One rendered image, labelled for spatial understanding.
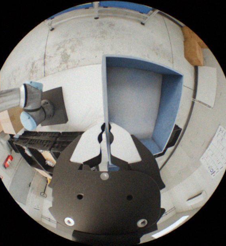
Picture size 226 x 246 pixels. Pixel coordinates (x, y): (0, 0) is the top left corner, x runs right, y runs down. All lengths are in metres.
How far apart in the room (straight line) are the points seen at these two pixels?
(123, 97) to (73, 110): 0.47
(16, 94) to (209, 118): 2.97
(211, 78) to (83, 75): 2.64
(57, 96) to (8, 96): 0.34
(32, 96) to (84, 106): 0.35
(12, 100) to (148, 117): 0.49
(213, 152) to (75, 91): 2.98
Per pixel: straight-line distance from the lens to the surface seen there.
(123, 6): 1.63
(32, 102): 0.44
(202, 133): 2.75
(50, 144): 0.64
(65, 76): 0.59
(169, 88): 0.20
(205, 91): 2.60
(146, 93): 0.19
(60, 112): 0.59
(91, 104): 0.55
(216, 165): 2.86
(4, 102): 0.40
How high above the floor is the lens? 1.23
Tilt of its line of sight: 60 degrees down
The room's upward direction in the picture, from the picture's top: 166 degrees clockwise
